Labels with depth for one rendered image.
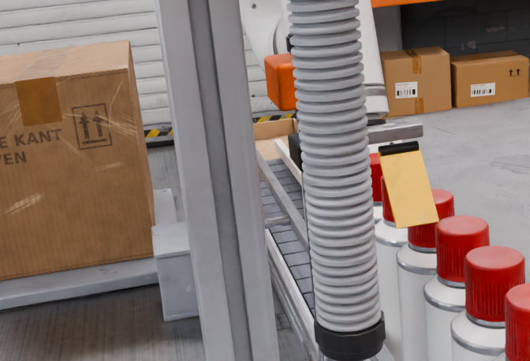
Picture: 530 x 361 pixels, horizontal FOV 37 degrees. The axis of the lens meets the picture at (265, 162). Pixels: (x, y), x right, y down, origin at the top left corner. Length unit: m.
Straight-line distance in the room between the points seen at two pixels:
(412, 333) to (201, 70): 0.25
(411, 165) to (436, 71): 3.91
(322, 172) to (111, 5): 4.61
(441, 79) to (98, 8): 2.08
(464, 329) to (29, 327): 0.68
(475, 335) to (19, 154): 0.75
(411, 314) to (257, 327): 0.13
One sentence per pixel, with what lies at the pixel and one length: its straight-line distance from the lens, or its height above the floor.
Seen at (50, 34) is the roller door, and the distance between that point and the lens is 5.02.
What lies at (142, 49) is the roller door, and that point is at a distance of 4.95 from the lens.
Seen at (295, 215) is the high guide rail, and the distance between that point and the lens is 0.89.
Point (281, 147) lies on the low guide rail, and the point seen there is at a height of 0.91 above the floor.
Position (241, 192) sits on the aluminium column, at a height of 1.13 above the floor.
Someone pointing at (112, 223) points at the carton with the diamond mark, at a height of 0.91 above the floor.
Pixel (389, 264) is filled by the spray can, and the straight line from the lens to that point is 0.61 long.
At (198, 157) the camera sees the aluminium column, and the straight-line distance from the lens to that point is 0.45.
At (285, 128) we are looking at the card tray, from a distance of 1.72.
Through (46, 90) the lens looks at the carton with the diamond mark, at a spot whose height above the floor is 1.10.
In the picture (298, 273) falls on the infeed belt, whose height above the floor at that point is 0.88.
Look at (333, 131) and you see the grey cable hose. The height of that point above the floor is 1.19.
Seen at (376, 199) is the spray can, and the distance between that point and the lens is 0.65.
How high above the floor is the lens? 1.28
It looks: 17 degrees down
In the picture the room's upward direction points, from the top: 6 degrees counter-clockwise
